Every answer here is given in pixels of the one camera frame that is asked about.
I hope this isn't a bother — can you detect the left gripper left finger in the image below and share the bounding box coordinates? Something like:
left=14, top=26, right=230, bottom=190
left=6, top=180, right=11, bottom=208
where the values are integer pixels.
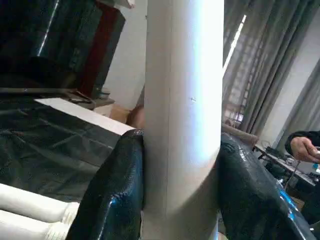
left=65, top=128, right=146, bottom=240

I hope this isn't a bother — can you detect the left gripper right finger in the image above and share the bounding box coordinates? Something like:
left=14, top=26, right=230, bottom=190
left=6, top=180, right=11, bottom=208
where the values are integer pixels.
left=217, top=133, right=320, bottom=240

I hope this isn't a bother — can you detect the white plastic table leg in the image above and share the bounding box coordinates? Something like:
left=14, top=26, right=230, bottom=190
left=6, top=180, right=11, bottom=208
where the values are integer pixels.
left=0, top=209, right=70, bottom=240
left=141, top=0, right=225, bottom=240
left=0, top=182, right=82, bottom=224

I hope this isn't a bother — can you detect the black side table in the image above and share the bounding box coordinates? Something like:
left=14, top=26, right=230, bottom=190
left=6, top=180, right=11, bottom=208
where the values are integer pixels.
left=0, top=87, right=97, bottom=109

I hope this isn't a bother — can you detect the sheer window curtain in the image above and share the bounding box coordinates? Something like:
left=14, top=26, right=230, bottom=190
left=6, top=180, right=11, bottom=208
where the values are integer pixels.
left=222, top=0, right=320, bottom=147

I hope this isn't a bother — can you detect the dark red tall panel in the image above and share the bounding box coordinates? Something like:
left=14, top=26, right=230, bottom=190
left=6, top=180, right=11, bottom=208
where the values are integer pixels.
left=79, top=1, right=127, bottom=99

